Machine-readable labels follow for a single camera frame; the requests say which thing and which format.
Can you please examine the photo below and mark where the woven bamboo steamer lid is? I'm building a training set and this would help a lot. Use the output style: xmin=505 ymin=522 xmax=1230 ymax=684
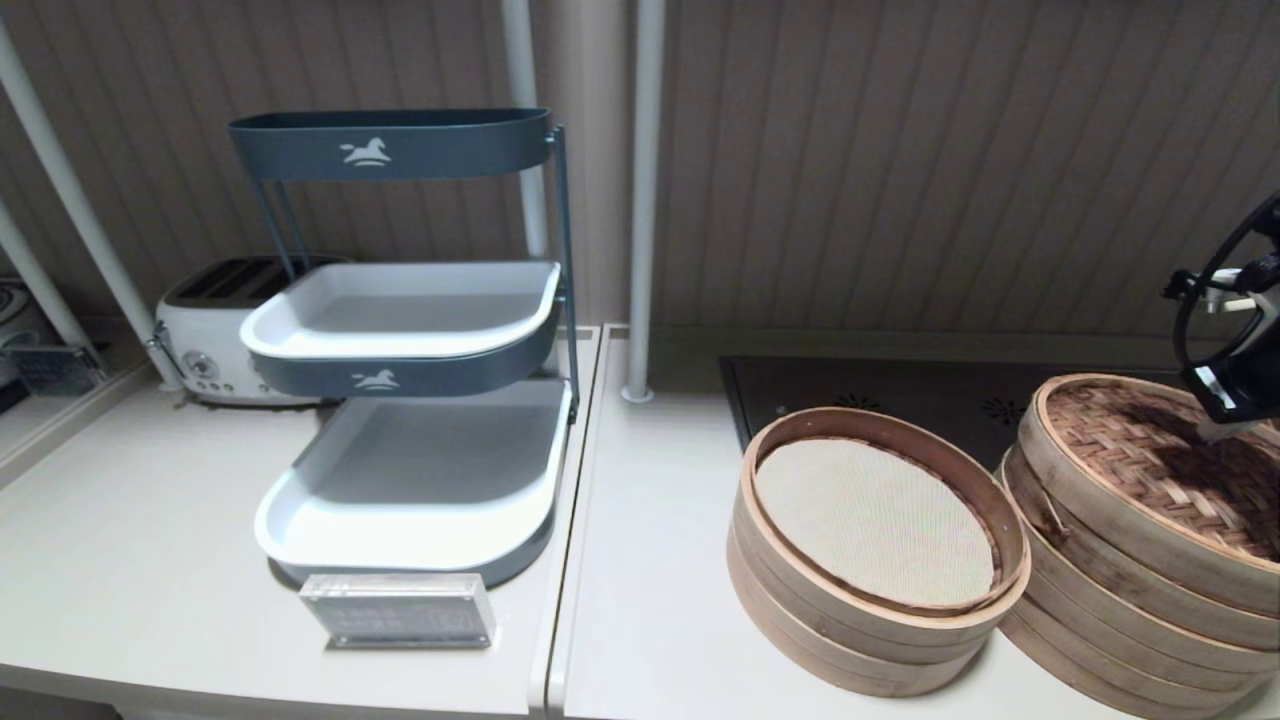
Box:
xmin=1018 ymin=373 xmax=1280 ymax=619

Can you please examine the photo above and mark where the right bamboo steamer stack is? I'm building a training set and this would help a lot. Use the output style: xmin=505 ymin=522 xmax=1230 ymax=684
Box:
xmin=1000 ymin=440 xmax=1280 ymax=651

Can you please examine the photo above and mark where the bamboo steamer basket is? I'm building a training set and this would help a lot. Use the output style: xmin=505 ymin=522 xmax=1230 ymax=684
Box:
xmin=727 ymin=405 xmax=1031 ymax=699
xmin=998 ymin=560 xmax=1280 ymax=720

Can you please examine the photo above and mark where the white steamer liner cloth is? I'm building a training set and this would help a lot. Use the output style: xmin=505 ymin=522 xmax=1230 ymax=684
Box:
xmin=753 ymin=437 xmax=1001 ymax=609

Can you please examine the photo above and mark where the black induction cooktop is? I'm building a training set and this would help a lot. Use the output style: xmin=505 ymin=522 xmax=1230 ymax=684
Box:
xmin=718 ymin=355 xmax=1216 ymax=456

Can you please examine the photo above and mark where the white metal shelf pole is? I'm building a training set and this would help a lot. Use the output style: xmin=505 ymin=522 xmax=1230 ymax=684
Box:
xmin=500 ymin=0 xmax=553 ymax=261
xmin=620 ymin=0 xmax=666 ymax=406
xmin=0 ymin=205 xmax=101 ymax=366
xmin=0 ymin=20 xmax=186 ymax=393

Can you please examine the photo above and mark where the clear acrylic sign block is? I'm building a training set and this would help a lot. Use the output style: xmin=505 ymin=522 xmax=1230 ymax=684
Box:
xmin=299 ymin=573 xmax=497 ymax=651

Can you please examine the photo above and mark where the three-tier teal tray rack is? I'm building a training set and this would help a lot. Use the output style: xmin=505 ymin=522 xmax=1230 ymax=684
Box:
xmin=228 ymin=108 xmax=581 ymax=589

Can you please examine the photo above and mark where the white retro toaster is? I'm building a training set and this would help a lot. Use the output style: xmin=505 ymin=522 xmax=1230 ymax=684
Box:
xmin=150 ymin=255 xmax=346 ymax=406

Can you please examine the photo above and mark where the small dark acrylic sign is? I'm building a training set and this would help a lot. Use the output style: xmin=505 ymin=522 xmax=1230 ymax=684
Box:
xmin=5 ymin=343 xmax=107 ymax=397

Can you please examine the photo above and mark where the white round kitchen appliance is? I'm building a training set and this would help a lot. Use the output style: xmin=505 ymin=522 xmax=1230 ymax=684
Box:
xmin=0 ymin=278 xmax=43 ymax=389

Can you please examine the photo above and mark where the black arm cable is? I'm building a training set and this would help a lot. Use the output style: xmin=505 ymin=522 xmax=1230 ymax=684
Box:
xmin=1172 ymin=195 xmax=1280 ymax=371

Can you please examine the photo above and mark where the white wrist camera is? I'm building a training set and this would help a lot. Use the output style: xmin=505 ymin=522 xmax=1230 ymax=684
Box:
xmin=1162 ymin=255 xmax=1280 ymax=313

